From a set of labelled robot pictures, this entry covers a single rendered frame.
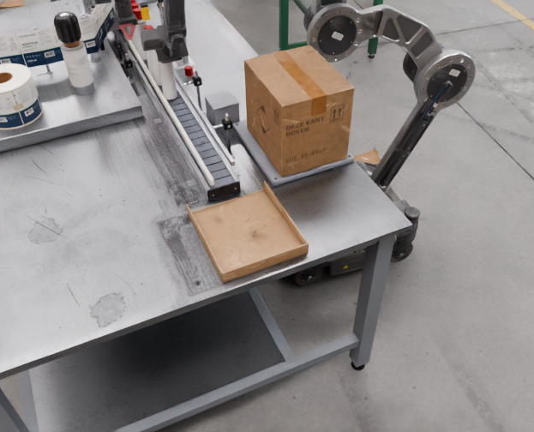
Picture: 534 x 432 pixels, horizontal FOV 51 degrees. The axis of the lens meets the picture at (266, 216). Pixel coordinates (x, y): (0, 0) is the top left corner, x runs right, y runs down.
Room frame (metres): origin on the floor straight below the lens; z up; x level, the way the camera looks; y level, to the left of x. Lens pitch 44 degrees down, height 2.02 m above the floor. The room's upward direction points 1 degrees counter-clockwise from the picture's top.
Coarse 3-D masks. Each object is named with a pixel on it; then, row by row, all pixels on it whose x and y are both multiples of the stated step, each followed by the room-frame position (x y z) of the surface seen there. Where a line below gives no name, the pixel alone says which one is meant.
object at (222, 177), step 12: (144, 72) 2.01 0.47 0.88; (180, 96) 1.83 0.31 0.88; (180, 108) 1.75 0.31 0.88; (180, 120) 1.67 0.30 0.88; (192, 120) 1.67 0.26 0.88; (192, 132) 1.60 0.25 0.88; (204, 132) 1.60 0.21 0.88; (204, 144) 1.53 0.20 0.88; (192, 156) 1.47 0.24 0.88; (204, 156) 1.47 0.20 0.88; (216, 156) 1.46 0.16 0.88; (216, 168) 1.40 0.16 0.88; (216, 180) 1.34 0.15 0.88; (228, 180) 1.34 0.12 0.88
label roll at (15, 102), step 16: (0, 64) 1.83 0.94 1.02; (16, 64) 1.83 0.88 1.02; (0, 80) 1.77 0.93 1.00; (16, 80) 1.72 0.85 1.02; (32, 80) 1.75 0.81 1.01; (0, 96) 1.64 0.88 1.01; (16, 96) 1.67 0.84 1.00; (32, 96) 1.71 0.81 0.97; (0, 112) 1.64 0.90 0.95; (16, 112) 1.65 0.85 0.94; (32, 112) 1.69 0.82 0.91; (0, 128) 1.64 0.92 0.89; (16, 128) 1.65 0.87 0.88
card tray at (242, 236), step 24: (264, 192) 1.33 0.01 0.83; (192, 216) 1.20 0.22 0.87; (216, 216) 1.23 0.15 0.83; (240, 216) 1.23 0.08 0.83; (264, 216) 1.23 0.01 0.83; (288, 216) 1.19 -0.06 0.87; (216, 240) 1.13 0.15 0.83; (240, 240) 1.13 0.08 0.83; (264, 240) 1.13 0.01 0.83; (288, 240) 1.12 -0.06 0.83; (216, 264) 1.01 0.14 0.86; (240, 264) 1.04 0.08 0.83; (264, 264) 1.02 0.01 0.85
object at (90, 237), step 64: (64, 0) 2.83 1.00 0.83; (192, 0) 2.80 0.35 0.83; (128, 128) 1.71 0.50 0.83; (0, 192) 1.36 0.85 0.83; (64, 192) 1.36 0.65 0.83; (128, 192) 1.35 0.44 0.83; (192, 192) 1.35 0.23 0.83; (320, 192) 1.33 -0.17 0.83; (0, 256) 1.09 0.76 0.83; (64, 256) 1.08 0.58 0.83; (128, 256) 1.08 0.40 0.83; (192, 256) 1.07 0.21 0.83; (320, 256) 1.06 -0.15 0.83; (0, 320) 0.87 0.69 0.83; (64, 320) 0.86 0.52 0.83; (128, 320) 0.86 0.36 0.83
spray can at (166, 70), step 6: (162, 66) 1.80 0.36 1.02; (168, 66) 1.81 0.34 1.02; (162, 72) 1.81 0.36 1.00; (168, 72) 1.80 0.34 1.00; (162, 78) 1.81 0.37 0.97; (168, 78) 1.80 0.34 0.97; (174, 78) 1.82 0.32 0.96; (162, 84) 1.81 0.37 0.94; (168, 84) 1.80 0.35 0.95; (174, 84) 1.82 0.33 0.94; (168, 90) 1.80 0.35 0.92; (174, 90) 1.81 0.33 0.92; (168, 96) 1.80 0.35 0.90; (174, 96) 1.81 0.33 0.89
